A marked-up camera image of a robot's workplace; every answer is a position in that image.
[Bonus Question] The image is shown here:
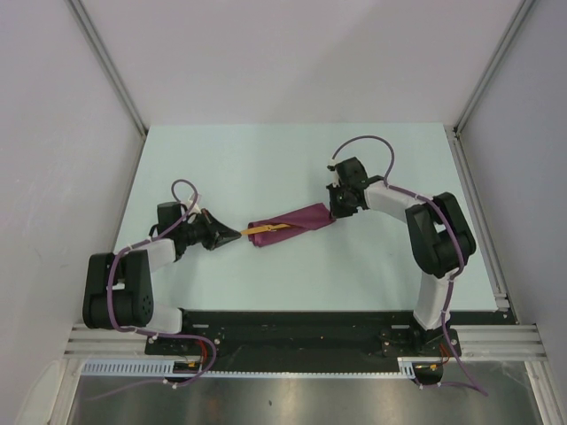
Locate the magenta satin napkin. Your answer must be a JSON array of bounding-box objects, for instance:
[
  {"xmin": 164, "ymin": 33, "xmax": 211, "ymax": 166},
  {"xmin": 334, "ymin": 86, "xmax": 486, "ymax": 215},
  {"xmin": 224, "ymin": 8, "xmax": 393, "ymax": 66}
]
[{"xmin": 247, "ymin": 203, "xmax": 335, "ymax": 248}]

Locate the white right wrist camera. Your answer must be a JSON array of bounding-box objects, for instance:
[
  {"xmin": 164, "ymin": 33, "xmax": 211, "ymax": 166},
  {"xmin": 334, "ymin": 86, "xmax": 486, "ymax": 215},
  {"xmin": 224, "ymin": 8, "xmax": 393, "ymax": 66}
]
[{"xmin": 327, "ymin": 157, "xmax": 341, "ymax": 187}]

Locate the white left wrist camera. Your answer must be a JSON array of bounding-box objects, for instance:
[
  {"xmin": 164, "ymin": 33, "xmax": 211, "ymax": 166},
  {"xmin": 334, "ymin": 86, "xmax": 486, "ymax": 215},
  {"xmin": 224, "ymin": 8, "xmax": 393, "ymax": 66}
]
[{"xmin": 185, "ymin": 194, "xmax": 202, "ymax": 214}]

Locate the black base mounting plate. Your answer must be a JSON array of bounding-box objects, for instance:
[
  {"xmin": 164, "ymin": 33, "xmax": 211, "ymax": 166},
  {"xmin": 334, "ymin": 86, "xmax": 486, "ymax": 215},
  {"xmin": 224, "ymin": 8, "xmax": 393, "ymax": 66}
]
[{"xmin": 90, "ymin": 309, "xmax": 517, "ymax": 375}]

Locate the white slotted cable duct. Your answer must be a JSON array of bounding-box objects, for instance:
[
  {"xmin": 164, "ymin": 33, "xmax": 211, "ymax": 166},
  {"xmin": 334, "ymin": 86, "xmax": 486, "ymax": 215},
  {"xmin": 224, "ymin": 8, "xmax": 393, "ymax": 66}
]
[{"xmin": 82, "ymin": 359, "xmax": 415, "ymax": 379}]

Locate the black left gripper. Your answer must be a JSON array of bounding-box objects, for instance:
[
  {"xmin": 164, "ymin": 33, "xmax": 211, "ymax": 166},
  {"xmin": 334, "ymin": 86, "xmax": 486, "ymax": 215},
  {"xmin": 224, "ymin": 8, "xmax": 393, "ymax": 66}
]
[{"xmin": 178, "ymin": 209, "xmax": 241, "ymax": 251}]

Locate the gold butter knife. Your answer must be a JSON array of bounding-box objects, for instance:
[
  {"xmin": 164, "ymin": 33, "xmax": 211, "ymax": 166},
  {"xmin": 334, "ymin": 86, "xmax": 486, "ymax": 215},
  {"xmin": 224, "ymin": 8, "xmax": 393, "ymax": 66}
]
[{"xmin": 240, "ymin": 223, "xmax": 291, "ymax": 236}]

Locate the aluminium front rail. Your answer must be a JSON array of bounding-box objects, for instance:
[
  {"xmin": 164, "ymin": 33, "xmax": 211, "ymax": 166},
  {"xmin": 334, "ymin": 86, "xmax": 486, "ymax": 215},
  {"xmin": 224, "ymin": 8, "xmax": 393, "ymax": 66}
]
[{"xmin": 64, "ymin": 325, "xmax": 548, "ymax": 361}]

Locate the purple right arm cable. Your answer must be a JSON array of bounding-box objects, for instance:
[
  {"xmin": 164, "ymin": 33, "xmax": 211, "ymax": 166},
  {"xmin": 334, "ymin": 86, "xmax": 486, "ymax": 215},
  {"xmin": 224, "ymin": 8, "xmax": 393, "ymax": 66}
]
[{"xmin": 330, "ymin": 135, "xmax": 488, "ymax": 396}]

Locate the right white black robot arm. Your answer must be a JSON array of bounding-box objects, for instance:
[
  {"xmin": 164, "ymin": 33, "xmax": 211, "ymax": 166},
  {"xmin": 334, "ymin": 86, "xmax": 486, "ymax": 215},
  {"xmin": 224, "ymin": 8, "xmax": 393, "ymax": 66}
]
[{"xmin": 327, "ymin": 158, "xmax": 477, "ymax": 355}]

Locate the right aluminium frame post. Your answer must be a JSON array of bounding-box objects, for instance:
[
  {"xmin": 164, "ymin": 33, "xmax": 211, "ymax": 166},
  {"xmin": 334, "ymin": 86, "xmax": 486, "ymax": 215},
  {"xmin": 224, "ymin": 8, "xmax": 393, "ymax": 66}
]
[{"xmin": 455, "ymin": 0, "xmax": 537, "ymax": 134}]

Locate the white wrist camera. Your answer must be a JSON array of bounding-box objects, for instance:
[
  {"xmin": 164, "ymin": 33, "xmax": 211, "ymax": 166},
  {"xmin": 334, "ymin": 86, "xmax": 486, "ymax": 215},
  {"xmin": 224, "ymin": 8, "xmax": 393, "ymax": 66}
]
[
  {"xmin": 185, "ymin": 194, "xmax": 202, "ymax": 214},
  {"xmin": 327, "ymin": 157, "xmax": 341, "ymax": 187}
]

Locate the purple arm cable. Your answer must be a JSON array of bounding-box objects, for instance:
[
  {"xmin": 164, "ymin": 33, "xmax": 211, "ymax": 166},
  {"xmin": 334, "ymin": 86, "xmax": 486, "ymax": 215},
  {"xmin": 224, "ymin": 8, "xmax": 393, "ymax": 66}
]
[
  {"xmin": 83, "ymin": 179, "xmax": 218, "ymax": 402},
  {"xmin": 330, "ymin": 135, "xmax": 488, "ymax": 396}
]

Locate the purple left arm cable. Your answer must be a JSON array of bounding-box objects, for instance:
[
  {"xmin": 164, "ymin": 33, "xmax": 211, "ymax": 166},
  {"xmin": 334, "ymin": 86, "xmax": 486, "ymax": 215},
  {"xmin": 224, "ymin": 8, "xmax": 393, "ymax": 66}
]
[{"xmin": 83, "ymin": 179, "xmax": 218, "ymax": 402}]

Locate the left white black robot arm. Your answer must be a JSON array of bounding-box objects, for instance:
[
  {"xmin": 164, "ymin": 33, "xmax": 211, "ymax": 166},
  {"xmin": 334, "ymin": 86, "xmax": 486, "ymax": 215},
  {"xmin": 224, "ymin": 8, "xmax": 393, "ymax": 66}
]
[{"xmin": 82, "ymin": 202, "xmax": 241, "ymax": 354}]

